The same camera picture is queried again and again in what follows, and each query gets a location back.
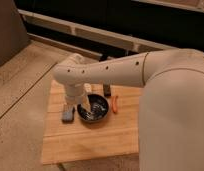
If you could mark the small dark rectangular block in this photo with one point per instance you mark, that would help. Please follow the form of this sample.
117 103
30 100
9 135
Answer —
107 90

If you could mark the small clear bottle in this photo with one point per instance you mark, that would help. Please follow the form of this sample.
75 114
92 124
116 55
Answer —
88 88

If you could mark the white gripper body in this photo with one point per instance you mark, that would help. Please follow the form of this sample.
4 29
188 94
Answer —
76 94

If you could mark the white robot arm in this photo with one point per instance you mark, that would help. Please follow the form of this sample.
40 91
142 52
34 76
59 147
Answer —
171 108

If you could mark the black ceramic bowl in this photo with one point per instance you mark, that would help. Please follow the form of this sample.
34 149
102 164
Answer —
99 108

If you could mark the white window rail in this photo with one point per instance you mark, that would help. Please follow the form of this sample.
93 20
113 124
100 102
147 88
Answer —
65 33

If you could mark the blue sponge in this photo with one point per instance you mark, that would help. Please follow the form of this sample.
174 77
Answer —
68 113

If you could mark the grey cabinet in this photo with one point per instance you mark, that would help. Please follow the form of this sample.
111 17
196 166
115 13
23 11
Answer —
13 34

